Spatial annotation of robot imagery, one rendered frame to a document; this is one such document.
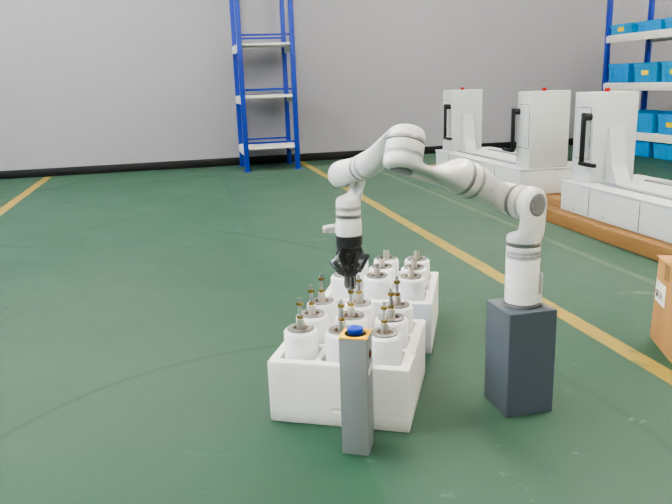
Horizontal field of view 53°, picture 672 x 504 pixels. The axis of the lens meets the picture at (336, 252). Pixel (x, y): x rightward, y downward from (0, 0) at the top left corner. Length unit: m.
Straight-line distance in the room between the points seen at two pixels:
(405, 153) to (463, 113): 4.69
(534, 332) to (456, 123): 4.44
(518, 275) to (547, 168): 3.19
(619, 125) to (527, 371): 2.69
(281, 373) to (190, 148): 6.19
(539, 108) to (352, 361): 3.53
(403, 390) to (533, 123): 3.36
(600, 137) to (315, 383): 2.90
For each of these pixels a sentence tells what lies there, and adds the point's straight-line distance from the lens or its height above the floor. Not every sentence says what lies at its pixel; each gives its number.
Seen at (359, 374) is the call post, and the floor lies 0.22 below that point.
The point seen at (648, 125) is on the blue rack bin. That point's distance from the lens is 8.10.
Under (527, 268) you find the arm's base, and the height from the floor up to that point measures 0.42.
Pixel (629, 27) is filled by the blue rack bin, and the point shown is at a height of 1.38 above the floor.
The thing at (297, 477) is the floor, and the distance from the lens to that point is 1.69.
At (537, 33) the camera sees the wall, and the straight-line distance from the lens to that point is 9.06.
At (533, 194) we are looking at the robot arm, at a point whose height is 0.61.
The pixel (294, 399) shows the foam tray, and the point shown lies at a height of 0.07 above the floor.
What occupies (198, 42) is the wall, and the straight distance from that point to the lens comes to 7.88.
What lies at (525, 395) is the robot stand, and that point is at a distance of 1.95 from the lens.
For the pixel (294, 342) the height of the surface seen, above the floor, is 0.23.
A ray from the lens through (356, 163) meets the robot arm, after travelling 1.72.
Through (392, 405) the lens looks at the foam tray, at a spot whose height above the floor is 0.08.
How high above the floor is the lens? 0.91
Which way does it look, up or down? 14 degrees down
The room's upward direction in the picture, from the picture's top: 2 degrees counter-clockwise
